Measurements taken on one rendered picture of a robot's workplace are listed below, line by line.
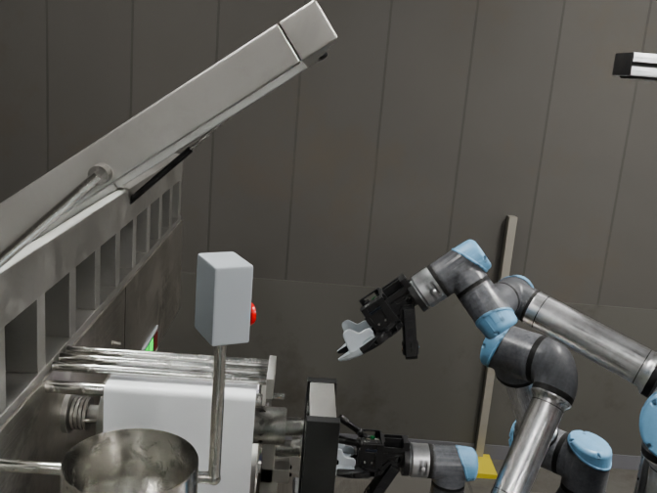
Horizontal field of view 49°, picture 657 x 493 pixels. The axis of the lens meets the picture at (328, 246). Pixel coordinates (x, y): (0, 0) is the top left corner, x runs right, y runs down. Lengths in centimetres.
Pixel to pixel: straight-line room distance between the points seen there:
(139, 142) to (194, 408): 72
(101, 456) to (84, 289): 64
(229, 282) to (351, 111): 273
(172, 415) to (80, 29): 276
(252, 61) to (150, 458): 53
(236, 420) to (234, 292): 36
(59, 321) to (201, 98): 88
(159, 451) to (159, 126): 46
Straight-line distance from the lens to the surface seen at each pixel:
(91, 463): 89
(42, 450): 127
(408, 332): 150
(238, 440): 121
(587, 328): 155
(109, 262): 162
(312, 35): 51
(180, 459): 87
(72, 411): 133
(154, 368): 122
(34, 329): 119
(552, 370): 175
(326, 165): 358
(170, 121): 53
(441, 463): 169
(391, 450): 168
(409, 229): 365
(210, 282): 88
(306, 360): 383
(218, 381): 95
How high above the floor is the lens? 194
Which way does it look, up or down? 13 degrees down
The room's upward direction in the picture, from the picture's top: 5 degrees clockwise
